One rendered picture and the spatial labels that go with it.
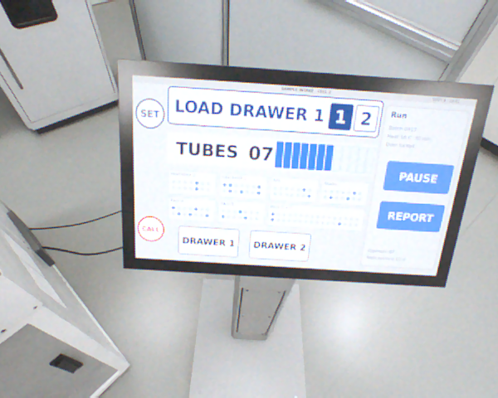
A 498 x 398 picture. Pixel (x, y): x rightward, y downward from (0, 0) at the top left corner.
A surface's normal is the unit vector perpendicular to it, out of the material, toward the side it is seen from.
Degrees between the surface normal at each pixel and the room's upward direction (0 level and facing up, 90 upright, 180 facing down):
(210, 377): 3
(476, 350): 0
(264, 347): 0
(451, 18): 90
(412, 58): 90
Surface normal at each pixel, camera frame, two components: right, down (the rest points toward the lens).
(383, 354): 0.05, -0.58
